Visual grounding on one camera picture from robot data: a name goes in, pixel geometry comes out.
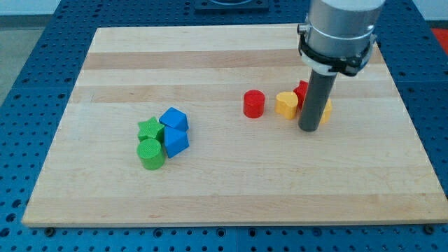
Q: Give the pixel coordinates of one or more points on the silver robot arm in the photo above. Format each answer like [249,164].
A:
[338,35]

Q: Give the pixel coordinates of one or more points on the wooden board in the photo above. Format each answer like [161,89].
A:
[365,166]

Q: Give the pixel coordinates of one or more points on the red cylinder block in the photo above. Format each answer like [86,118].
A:
[254,103]

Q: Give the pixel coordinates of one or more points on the blue triangular block lower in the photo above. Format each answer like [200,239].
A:
[175,141]

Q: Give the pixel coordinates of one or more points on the blue cube block upper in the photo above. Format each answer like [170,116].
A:
[174,118]

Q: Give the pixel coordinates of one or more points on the yellow heart block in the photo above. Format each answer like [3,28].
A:
[286,104]

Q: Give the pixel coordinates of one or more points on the green star block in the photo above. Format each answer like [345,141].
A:
[151,129]

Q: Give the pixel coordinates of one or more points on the green cylinder block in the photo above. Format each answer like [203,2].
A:
[151,154]

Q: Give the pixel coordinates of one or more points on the red star block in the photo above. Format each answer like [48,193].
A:
[300,92]

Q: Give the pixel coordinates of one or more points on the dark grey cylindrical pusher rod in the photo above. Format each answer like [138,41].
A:
[315,100]

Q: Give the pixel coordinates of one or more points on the yellow block behind rod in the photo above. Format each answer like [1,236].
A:
[326,112]

